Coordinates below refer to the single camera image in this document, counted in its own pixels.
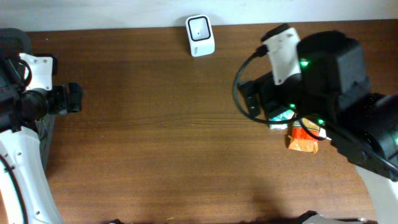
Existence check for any small teal tissue pack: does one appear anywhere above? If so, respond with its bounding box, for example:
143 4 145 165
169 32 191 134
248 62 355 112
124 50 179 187
269 110 295 121
269 123 293 130

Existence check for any orange spaghetti packet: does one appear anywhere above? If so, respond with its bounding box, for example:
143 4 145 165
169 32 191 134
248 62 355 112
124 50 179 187
288 118 320 154

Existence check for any white barcode scanner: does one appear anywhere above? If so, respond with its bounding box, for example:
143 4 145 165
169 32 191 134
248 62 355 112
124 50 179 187
185 14 215 57

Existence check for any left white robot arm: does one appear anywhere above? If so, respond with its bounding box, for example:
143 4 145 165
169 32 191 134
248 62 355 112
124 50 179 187
1 53 83 223

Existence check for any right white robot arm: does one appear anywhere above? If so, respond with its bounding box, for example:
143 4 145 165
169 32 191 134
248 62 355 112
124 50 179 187
233 25 397 223

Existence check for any dark grey perforated basket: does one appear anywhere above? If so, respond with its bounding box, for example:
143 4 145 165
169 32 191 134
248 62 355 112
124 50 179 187
0 27 58 172

